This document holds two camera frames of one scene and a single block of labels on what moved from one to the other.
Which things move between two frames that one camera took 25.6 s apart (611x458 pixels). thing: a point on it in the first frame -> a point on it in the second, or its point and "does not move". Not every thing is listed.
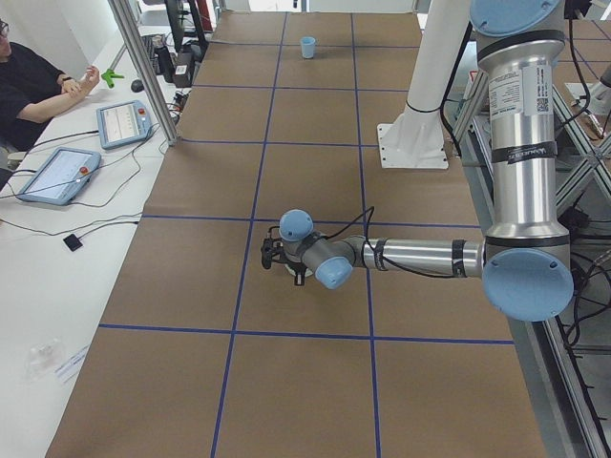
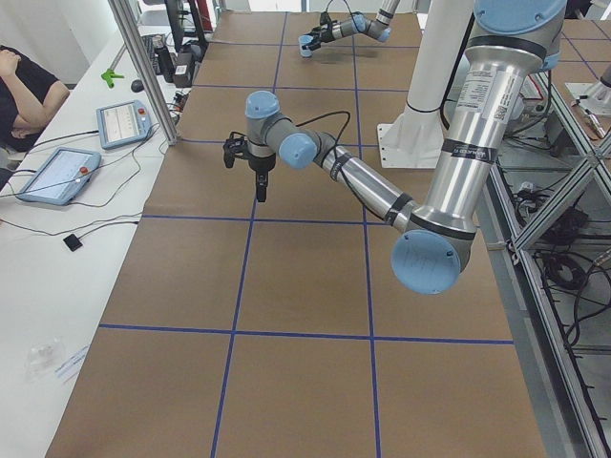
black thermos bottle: x=165 y=67 does not move
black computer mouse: x=136 y=86 does not move
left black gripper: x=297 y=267 -> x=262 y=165
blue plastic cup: x=307 y=47 does not move
